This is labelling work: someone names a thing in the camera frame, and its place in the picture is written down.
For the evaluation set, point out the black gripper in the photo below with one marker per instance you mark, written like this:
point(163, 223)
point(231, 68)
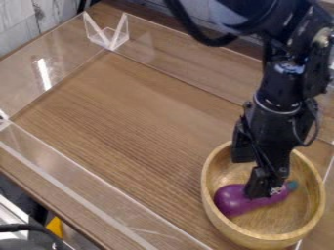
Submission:
point(269, 131)

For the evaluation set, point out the purple toy eggplant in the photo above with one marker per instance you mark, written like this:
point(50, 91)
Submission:
point(234, 204)

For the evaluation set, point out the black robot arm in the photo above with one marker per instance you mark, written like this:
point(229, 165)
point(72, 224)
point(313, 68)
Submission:
point(297, 31)

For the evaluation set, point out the brown wooden bowl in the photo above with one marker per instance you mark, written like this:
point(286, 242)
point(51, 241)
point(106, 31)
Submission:
point(269, 227)

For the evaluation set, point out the clear acrylic tray wall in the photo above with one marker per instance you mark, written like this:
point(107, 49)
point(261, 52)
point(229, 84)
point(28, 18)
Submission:
point(107, 129)

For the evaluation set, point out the clear acrylic corner bracket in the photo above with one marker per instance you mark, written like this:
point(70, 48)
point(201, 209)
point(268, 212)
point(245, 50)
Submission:
point(107, 37)

